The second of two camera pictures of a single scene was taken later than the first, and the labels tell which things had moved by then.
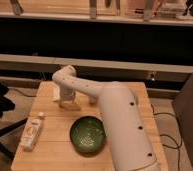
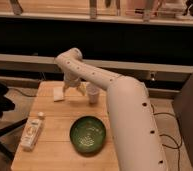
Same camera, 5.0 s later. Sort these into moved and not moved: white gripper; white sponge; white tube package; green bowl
Moved: white gripper
Not moved: white sponge; white tube package; green bowl
